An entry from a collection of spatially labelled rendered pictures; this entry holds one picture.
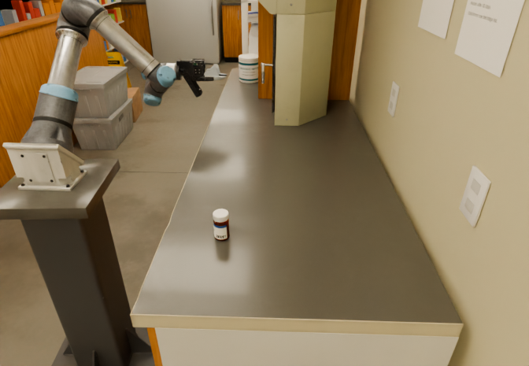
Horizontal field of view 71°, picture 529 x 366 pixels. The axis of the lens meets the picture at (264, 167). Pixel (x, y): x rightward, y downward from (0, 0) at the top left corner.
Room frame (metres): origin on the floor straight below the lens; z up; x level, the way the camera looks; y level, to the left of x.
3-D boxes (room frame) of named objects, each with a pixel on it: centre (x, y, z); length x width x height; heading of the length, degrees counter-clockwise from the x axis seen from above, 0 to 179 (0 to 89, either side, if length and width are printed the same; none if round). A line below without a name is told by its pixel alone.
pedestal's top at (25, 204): (1.07, 0.70, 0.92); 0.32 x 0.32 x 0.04; 2
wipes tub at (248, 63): (2.28, 0.10, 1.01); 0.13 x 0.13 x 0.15
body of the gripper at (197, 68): (1.63, 0.32, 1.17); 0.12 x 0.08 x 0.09; 88
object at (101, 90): (3.43, 1.58, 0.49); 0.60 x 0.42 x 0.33; 179
